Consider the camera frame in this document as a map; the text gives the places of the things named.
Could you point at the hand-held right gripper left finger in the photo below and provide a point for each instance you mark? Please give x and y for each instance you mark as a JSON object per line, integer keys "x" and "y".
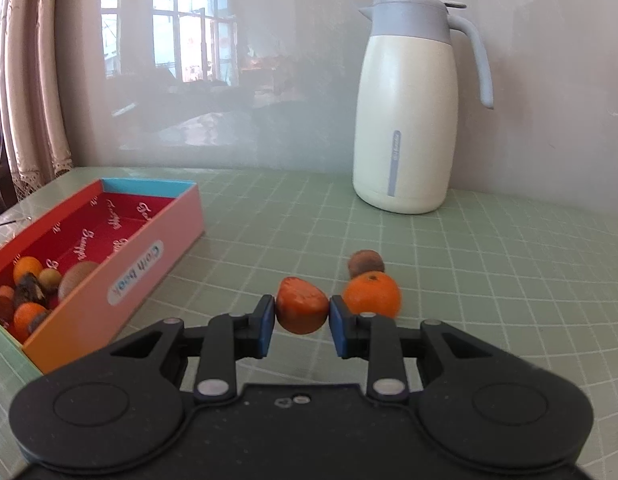
{"x": 265, "y": 330}

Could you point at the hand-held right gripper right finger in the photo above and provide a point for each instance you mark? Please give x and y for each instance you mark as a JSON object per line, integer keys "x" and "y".
{"x": 337, "y": 332}

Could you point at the orange carrot chunk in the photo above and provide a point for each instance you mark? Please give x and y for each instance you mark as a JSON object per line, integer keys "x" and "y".
{"x": 301, "y": 307}
{"x": 4, "y": 302}

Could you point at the red orange cardboard box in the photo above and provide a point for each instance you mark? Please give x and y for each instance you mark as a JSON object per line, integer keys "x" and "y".
{"x": 154, "y": 245}

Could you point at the brown kiwi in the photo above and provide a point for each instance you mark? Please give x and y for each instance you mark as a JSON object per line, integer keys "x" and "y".
{"x": 76, "y": 277}

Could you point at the small tan longan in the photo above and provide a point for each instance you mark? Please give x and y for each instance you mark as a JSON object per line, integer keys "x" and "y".
{"x": 50, "y": 278}

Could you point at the dark purple passion fruit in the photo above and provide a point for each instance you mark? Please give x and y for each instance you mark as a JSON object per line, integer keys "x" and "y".
{"x": 30, "y": 292}

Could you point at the orange mandarin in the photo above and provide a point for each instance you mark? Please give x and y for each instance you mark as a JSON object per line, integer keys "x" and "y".
{"x": 27, "y": 266}
{"x": 23, "y": 319}
{"x": 371, "y": 297}

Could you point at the small brown round nut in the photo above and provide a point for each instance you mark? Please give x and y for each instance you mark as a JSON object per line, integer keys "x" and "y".
{"x": 366, "y": 261}

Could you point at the green checked tablecloth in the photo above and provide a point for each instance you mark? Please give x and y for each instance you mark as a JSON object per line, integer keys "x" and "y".
{"x": 489, "y": 260}

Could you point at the white thermos jug grey lid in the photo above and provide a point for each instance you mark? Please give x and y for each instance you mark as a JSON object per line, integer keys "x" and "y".
{"x": 404, "y": 110}

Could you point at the beige curtain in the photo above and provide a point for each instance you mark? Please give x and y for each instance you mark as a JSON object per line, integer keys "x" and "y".
{"x": 34, "y": 85}

